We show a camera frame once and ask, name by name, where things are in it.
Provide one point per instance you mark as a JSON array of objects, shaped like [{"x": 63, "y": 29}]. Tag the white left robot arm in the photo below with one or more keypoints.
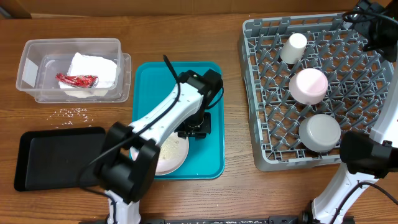
[{"x": 128, "y": 160}]

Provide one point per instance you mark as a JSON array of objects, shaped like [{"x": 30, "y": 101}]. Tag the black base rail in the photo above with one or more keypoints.
[{"x": 269, "y": 220}]

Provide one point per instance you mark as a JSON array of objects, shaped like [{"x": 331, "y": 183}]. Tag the white napkin in bin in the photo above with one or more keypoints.
[{"x": 103, "y": 68}]

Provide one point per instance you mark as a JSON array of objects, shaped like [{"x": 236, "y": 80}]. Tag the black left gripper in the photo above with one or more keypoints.
[{"x": 201, "y": 131}]

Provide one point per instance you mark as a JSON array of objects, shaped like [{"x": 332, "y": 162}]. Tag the pink plate with rice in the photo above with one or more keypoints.
[{"x": 173, "y": 153}]

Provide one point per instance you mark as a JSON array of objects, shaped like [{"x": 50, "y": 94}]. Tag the white paper cup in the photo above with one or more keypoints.
[{"x": 294, "y": 48}]

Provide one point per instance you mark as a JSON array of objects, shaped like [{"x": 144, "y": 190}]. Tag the red snack wrapper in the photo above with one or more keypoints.
[{"x": 79, "y": 81}]

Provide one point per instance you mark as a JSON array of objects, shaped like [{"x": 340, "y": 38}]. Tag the pink small bowl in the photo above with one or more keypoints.
[{"x": 308, "y": 86}]

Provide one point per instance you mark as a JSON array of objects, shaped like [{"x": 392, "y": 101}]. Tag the teal plastic tray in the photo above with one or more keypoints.
[{"x": 206, "y": 157}]

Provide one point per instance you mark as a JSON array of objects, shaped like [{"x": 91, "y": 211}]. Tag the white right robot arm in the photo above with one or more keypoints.
[{"x": 365, "y": 158}]

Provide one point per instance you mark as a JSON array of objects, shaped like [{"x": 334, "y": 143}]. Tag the spilled rice grains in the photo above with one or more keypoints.
[{"x": 77, "y": 117}]

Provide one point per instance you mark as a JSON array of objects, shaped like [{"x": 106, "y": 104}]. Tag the black waste tray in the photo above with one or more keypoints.
[{"x": 52, "y": 159}]

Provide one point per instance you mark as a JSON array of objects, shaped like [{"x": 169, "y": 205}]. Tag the grey-green small saucer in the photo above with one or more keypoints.
[{"x": 319, "y": 133}]

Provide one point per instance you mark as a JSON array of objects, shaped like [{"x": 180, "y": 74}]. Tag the grey dishwasher rack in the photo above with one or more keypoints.
[{"x": 357, "y": 86}]

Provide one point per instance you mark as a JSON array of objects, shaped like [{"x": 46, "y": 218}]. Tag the clear plastic bin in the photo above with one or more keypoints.
[{"x": 42, "y": 59}]

